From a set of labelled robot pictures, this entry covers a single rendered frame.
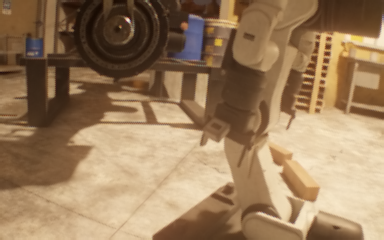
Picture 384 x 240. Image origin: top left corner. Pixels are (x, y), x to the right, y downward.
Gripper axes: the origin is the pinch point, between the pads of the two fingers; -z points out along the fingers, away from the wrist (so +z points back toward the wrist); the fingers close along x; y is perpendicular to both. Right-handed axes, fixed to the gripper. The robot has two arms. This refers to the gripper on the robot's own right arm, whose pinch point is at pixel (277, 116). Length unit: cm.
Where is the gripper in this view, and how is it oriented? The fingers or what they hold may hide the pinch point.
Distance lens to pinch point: 103.0
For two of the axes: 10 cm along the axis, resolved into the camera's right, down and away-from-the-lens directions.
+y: -5.7, 1.6, -8.1
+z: 2.6, -8.9, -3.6
